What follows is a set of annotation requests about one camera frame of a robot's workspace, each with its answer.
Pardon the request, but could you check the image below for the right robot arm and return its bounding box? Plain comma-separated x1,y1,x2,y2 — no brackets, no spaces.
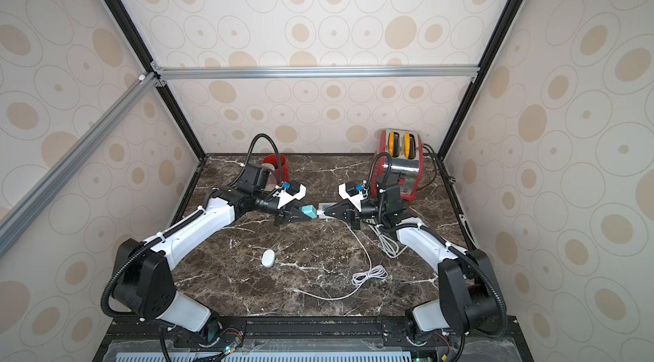
321,153,509,338

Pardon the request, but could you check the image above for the white earbud case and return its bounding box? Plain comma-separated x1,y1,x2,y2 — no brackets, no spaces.
261,249,276,268

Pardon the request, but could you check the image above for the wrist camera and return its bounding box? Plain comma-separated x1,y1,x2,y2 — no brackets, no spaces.
338,181,368,211
275,182,307,209

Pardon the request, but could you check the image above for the white usb cable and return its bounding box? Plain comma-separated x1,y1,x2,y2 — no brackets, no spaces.
290,220,389,302

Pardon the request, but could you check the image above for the red silver toaster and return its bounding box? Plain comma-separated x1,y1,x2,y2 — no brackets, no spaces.
376,129,425,201

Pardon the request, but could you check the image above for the black toaster cord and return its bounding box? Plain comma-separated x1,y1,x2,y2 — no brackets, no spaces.
415,143,441,193

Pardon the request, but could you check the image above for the black frame post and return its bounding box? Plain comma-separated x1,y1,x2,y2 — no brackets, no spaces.
438,0,524,161
103,0,206,161

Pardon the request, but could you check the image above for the white power strip cord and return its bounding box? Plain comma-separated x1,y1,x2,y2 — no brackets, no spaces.
367,222,403,260

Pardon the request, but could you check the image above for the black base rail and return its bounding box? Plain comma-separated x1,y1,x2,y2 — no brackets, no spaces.
94,316,533,361

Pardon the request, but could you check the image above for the white power strip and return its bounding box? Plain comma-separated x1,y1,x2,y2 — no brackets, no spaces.
317,202,336,219

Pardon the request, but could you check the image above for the red metal bucket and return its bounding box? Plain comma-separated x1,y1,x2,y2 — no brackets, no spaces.
262,154,291,183

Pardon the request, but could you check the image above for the horizontal aluminium rail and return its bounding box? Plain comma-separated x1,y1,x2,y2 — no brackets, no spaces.
156,65,480,80

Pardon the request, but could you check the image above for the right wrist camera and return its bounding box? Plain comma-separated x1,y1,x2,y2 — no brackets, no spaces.
338,181,368,211

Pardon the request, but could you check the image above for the black left frame post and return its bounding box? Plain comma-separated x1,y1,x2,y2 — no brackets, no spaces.
103,0,206,161

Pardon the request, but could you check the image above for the teal charger adapter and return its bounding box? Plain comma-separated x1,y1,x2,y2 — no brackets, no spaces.
301,205,318,219

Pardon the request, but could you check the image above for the black right frame post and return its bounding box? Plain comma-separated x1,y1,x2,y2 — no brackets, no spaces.
438,0,524,161

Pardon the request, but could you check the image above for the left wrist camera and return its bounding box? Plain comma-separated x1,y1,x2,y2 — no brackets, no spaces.
275,182,307,209

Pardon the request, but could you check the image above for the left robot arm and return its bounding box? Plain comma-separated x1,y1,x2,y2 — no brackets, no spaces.
100,161,317,344

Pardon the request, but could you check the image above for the left diagonal aluminium rail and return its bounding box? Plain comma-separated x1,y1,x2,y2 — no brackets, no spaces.
1,72,157,255

